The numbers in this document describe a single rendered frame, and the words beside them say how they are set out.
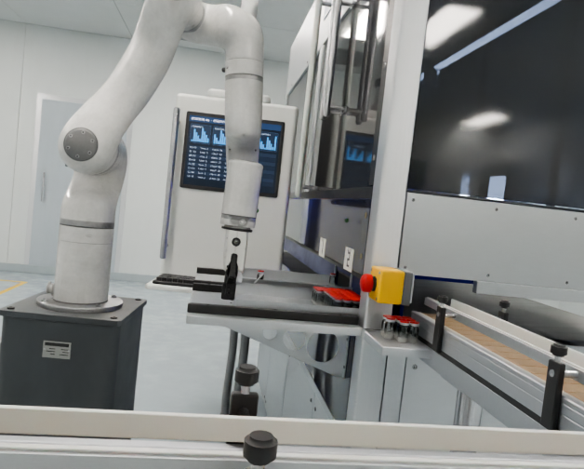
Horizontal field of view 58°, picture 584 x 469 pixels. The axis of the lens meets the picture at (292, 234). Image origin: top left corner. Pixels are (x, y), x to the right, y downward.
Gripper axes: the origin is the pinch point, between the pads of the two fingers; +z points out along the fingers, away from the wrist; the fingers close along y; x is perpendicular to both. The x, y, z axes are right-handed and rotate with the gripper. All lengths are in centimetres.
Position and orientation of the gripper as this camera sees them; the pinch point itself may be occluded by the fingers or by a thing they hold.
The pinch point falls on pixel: (228, 290)
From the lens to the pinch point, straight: 128.3
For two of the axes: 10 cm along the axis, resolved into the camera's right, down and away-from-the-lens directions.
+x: -9.8, -1.3, -1.5
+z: -1.4, 9.9, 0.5
